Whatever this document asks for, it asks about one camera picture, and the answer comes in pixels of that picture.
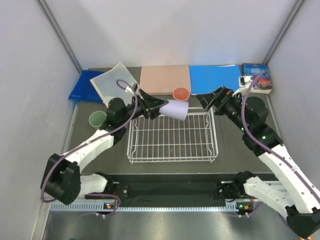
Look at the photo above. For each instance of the purple cup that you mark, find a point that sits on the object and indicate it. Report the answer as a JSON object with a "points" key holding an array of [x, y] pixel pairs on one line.
{"points": [[175, 109]]}

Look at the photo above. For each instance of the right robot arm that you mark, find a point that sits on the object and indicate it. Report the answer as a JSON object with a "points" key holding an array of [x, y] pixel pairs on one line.
{"points": [[300, 204]]}

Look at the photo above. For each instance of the book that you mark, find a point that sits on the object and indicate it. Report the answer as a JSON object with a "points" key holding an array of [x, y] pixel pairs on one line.
{"points": [[263, 84]]}

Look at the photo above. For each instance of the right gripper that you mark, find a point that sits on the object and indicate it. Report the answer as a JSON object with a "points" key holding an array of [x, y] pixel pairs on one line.
{"points": [[220, 98]]}

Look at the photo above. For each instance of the white wire dish rack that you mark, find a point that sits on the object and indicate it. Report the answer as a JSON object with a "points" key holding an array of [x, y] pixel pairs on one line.
{"points": [[165, 139]]}

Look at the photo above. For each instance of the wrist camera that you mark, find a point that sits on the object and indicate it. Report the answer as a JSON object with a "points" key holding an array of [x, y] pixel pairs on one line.
{"points": [[132, 89], [245, 81]]}

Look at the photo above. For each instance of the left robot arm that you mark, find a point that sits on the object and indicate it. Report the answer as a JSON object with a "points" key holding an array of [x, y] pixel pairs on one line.
{"points": [[62, 177]]}

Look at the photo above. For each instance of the pink cup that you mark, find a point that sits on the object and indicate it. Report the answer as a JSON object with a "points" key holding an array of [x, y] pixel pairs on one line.
{"points": [[181, 94]]}

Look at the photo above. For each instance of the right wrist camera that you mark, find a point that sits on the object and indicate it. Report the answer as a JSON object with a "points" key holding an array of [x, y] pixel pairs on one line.
{"points": [[245, 81]]}

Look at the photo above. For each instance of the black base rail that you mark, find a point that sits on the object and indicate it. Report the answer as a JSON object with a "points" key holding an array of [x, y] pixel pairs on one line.
{"points": [[173, 189]]}

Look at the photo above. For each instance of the pink board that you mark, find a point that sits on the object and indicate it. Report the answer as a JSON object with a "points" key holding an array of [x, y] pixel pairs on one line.
{"points": [[163, 80]]}

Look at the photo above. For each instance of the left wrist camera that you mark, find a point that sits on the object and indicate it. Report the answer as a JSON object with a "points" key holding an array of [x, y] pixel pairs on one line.
{"points": [[132, 89]]}

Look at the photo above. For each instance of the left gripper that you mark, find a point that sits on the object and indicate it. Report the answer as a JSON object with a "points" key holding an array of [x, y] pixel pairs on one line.
{"points": [[149, 105]]}

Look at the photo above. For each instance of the green cup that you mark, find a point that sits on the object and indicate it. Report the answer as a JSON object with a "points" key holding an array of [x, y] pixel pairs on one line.
{"points": [[97, 118]]}

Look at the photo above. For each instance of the white mesh bag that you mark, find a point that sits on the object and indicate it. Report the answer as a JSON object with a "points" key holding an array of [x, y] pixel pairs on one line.
{"points": [[107, 88]]}

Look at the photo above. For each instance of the dark blue folder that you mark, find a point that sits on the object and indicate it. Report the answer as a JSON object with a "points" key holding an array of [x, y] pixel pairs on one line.
{"points": [[84, 90]]}

